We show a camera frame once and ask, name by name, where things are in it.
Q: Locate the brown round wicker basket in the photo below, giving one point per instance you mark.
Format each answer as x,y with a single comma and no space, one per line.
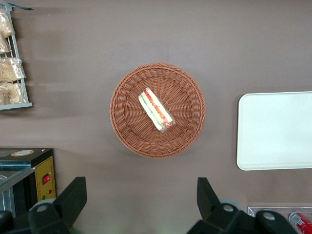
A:
126,136

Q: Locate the cream plastic serving tray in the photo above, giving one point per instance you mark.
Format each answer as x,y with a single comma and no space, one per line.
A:
275,131

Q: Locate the black machine with yellow panel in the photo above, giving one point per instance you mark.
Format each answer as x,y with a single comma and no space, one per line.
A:
45,168

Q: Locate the tray of packaged crackers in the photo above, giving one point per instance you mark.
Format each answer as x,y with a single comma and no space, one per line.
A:
17,106

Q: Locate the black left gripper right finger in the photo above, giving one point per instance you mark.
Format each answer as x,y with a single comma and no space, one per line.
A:
209,202

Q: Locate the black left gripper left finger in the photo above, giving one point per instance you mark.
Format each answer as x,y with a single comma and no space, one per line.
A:
70,200

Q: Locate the red cola bottle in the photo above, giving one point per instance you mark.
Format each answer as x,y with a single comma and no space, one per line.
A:
303,223

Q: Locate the clear bag of puffed snacks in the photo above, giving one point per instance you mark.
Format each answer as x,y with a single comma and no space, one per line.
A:
11,93
11,69
5,24

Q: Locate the triangle sandwich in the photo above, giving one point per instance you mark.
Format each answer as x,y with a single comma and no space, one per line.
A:
153,107

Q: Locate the blue tape strip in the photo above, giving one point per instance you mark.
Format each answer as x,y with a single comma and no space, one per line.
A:
22,7

